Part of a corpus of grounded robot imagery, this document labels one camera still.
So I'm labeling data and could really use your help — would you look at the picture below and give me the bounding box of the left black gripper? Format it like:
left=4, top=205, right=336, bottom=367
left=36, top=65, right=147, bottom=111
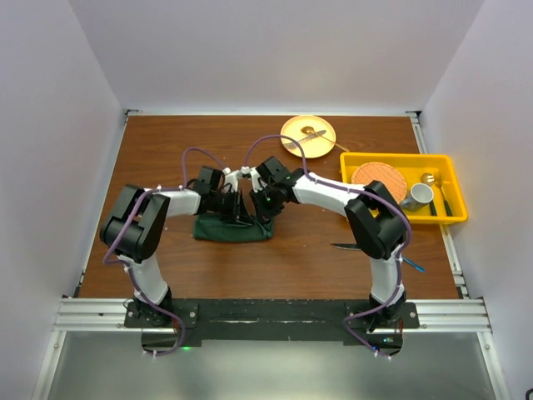
left=209, top=187, right=252, bottom=226

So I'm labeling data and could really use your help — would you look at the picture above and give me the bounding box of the dark green cloth napkin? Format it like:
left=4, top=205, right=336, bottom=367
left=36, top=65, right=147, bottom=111
left=192, top=213, right=274, bottom=243

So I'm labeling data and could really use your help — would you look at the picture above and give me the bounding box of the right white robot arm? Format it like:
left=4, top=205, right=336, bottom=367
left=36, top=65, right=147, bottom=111
left=241, top=157, right=412, bottom=328

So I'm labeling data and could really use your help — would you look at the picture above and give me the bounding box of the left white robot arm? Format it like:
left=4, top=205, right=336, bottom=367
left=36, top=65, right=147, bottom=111
left=100, top=167, right=256, bottom=327

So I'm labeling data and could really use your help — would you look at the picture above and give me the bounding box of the silver fork on plate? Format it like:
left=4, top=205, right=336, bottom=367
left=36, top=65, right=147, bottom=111
left=283, top=130, right=326, bottom=149

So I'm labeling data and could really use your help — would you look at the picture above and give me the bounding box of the yellow round plate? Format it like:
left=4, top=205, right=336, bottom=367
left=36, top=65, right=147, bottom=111
left=280, top=115, right=336, bottom=158

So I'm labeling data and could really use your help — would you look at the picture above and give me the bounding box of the orange woven coaster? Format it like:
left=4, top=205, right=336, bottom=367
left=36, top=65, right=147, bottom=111
left=351, top=162, right=407, bottom=203

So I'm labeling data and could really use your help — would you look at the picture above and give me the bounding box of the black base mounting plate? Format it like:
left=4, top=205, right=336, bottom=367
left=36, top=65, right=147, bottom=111
left=124, top=297, right=421, bottom=350

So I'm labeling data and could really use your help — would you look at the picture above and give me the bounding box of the grey mug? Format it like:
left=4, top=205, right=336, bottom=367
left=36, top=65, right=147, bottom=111
left=400, top=182, right=434, bottom=212

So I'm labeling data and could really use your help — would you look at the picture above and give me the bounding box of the gold spoon in bin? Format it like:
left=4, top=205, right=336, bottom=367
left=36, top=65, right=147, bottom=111
left=421, top=172, right=446, bottom=199

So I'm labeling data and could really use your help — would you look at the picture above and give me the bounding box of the yellow plastic bin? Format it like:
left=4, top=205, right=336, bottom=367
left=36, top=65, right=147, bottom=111
left=340, top=152, right=468, bottom=225

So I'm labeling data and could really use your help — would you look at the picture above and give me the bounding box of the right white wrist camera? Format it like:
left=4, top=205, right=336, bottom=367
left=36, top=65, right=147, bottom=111
left=240, top=167, right=266, bottom=193

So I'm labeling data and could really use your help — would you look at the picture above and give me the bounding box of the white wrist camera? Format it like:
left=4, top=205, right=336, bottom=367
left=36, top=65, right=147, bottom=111
left=240, top=167, right=266, bottom=193
left=222, top=167, right=242, bottom=193

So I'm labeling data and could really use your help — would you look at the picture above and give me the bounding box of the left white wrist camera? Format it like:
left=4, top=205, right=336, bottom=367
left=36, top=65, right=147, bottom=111
left=222, top=167, right=242, bottom=193

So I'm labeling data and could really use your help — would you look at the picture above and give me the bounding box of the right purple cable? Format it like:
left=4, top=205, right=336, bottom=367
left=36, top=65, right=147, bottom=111
left=244, top=134, right=414, bottom=362

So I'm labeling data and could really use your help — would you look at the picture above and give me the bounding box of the dark handled utensil in bin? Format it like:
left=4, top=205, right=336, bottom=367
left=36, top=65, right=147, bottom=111
left=439, top=182, right=454, bottom=217

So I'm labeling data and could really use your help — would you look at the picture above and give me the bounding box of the aluminium frame rail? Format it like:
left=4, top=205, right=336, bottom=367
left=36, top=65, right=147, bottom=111
left=52, top=298, right=491, bottom=333

